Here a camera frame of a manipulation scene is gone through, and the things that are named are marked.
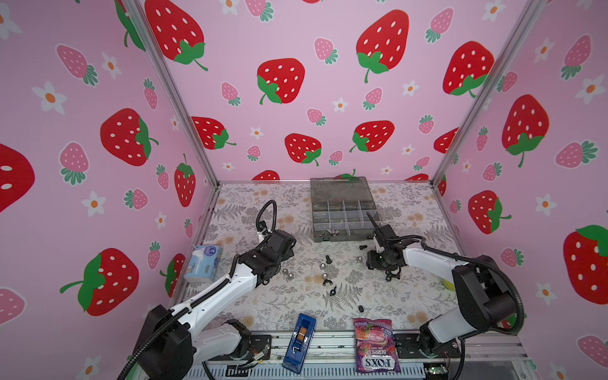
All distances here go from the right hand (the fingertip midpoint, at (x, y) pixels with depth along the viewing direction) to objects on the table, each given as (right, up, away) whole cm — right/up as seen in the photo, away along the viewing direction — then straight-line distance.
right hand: (371, 263), depth 92 cm
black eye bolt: (-16, -9, -7) cm, 20 cm away
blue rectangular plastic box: (-27, -19, -22) cm, 40 cm away
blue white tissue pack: (-64, +1, -6) cm, 65 cm away
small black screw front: (-6, -13, -11) cm, 18 cm away
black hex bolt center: (-17, +1, +1) cm, 17 cm away
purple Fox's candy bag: (-4, -21, -20) cm, 29 cm away
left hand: (-36, +8, -8) cm, 38 cm away
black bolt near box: (-3, +5, +6) cm, 8 cm away
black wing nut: (-18, -6, -4) cm, 20 cm away
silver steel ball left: (-34, -3, -2) cm, 34 cm away
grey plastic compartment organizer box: (-9, +21, +13) cm, 27 cm away
